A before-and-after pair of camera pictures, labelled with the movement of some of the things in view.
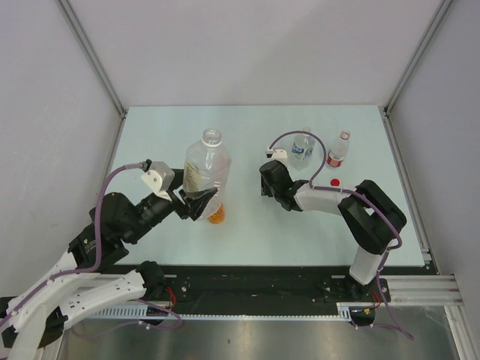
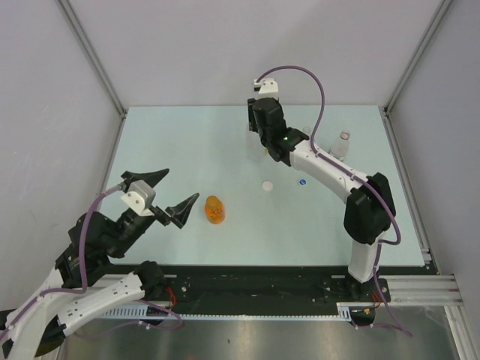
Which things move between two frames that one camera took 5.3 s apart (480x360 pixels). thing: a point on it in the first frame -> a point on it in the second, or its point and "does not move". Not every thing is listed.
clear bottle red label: (338, 151) does not move
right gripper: (265, 190) -> (252, 124)
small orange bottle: (218, 217) does not move
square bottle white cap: (207, 165) -> (255, 152)
